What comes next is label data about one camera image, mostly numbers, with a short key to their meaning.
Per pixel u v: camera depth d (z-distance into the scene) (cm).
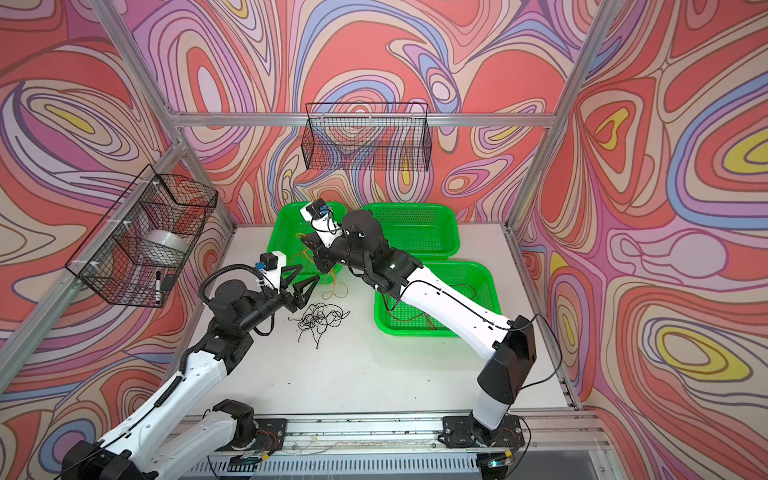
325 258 59
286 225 112
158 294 72
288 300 65
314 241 59
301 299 67
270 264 61
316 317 91
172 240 73
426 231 119
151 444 42
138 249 70
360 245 51
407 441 73
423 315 50
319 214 55
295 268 74
